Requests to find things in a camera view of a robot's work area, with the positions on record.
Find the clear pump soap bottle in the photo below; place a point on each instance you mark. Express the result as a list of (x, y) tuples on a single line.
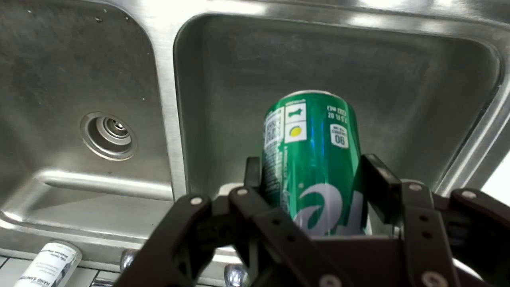
[(50, 266)]

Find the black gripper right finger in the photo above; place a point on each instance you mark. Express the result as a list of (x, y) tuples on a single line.
[(452, 240)]

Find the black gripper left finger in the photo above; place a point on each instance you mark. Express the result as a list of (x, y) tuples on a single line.
[(250, 245)]

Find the green soda can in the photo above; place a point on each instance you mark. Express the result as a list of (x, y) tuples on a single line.
[(320, 160)]

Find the stainless steel double sink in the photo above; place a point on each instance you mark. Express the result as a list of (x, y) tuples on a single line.
[(224, 81)]

